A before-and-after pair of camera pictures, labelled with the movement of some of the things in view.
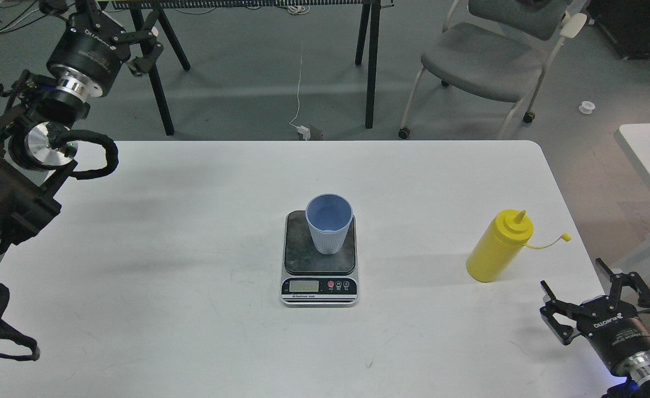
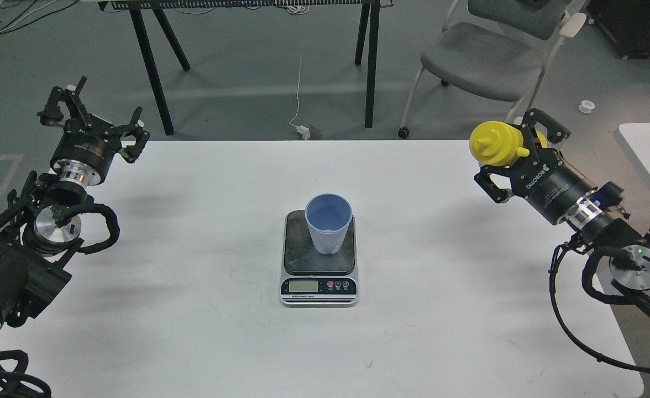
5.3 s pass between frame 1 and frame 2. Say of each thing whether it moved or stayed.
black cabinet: stayed
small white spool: stayed
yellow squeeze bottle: moved
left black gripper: moved
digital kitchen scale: stayed
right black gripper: moved
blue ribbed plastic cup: stayed
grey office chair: stayed
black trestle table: stayed
